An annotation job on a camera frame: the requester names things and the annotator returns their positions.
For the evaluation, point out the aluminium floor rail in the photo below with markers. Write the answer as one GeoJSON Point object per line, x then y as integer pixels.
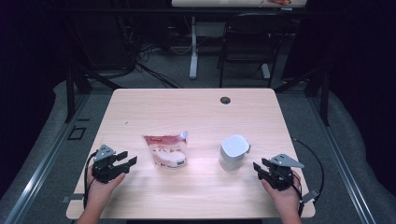
{"type": "Point", "coordinates": [31, 186]}
{"type": "Point", "coordinates": [353, 186]}

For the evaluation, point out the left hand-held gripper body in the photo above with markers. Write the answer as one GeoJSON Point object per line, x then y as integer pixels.
{"type": "Point", "coordinates": [104, 169]}

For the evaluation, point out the white desk foot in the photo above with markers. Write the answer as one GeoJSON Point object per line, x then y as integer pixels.
{"type": "Point", "coordinates": [265, 71]}

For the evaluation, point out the orange object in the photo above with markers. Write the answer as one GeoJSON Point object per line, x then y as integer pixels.
{"type": "Point", "coordinates": [280, 2]}

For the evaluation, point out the black metal stand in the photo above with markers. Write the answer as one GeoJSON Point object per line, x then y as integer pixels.
{"type": "Point", "coordinates": [324, 99]}
{"type": "Point", "coordinates": [70, 93]}

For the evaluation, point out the grey tape strip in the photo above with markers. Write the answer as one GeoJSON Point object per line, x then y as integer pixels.
{"type": "Point", "coordinates": [310, 196]}
{"type": "Point", "coordinates": [73, 197]}

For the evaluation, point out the person's right hand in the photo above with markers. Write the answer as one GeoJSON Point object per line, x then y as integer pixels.
{"type": "Point", "coordinates": [286, 200]}

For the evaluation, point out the person's left hand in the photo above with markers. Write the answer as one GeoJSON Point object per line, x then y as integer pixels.
{"type": "Point", "coordinates": [99, 193]}

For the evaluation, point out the grey under-desk box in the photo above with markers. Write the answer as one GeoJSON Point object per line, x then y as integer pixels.
{"type": "Point", "coordinates": [211, 29]}

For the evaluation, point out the light wooden background desk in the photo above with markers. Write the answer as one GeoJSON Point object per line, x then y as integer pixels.
{"type": "Point", "coordinates": [218, 3]}

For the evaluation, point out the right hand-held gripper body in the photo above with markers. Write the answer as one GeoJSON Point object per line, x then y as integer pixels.
{"type": "Point", "coordinates": [280, 177]}

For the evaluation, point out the black folding chair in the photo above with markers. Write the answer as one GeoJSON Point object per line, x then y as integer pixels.
{"type": "Point", "coordinates": [252, 37]}

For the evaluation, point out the clear red-printed plastic pouch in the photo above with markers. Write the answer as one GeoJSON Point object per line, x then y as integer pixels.
{"type": "Point", "coordinates": [168, 152]}

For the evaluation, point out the white lidded container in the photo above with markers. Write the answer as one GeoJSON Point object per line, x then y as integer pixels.
{"type": "Point", "coordinates": [233, 152]}

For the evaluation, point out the white desk leg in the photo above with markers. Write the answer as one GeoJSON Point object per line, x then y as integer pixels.
{"type": "Point", "coordinates": [193, 49]}

